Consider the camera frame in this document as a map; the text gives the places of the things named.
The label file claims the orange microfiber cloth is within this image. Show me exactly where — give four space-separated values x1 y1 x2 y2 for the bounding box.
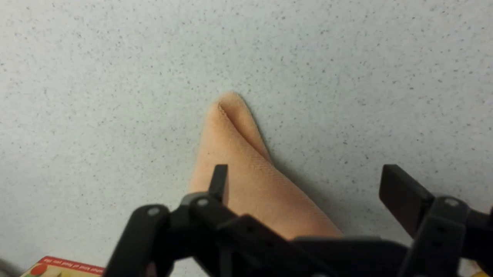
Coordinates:
187 91 344 244

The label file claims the blue toy food box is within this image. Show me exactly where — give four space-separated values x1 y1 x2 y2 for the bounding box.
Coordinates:
21 255 108 277

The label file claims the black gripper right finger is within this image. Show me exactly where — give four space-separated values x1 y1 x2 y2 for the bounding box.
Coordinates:
378 164 493 277

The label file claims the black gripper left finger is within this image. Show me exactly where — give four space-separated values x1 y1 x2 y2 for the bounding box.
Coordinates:
105 164 310 277

